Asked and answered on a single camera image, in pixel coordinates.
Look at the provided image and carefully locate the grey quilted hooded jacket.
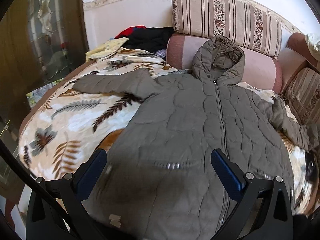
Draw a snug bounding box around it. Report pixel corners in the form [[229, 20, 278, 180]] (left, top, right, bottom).
[[73, 36, 319, 239]]

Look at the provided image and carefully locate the black clothing pile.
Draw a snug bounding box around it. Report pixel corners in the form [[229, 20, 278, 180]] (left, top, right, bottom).
[[122, 27, 175, 53]]

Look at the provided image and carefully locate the leaf pattern bed blanket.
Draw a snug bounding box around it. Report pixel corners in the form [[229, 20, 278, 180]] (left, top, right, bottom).
[[19, 48, 313, 215]]

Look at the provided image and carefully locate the striped side cushion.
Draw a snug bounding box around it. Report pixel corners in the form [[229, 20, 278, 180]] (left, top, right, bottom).
[[285, 68, 320, 125]]

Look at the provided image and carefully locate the pink sofa bolster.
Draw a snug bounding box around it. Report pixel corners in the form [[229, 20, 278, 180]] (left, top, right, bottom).
[[167, 33, 283, 94]]

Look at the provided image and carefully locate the yellow cloth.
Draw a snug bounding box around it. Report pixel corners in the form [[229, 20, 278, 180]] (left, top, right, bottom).
[[86, 37, 129, 62]]

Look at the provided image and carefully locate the brown wooden glass door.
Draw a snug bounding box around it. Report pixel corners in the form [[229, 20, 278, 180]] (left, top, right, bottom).
[[0, 0, 90, 151]]

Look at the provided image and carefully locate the white crumpled cloth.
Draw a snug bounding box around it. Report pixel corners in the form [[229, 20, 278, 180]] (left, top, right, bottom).
[[305, 33, 320, 61]]

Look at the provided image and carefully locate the red garment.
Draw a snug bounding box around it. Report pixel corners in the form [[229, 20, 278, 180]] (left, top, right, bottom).
[[115, 25, 146, 39]]

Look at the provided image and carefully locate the striped floral back cushion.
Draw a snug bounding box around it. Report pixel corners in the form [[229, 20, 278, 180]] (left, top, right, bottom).
[[172, 0, 282, 57]]

